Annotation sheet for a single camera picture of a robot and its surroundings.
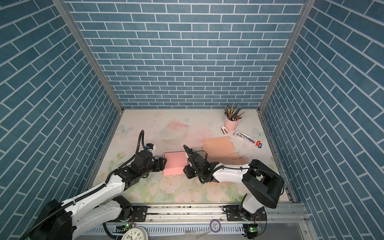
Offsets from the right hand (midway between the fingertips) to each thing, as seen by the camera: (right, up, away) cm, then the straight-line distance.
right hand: (183, 169), depth 85 cm
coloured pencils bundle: (+33, +34, +19) cm, 51 cm away
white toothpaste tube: (+43, +16, +17) cm, 49 cm away
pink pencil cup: (+32, +25, +19) cm, 44 cm away
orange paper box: (+24, +8, +13) cm, 29 cm away
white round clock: (-19, -22, -20) cm, 35 cm away
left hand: (-12, +5, -1) cm, 13 cm away
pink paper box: (-5, +3, +4) cm, 7 cm away
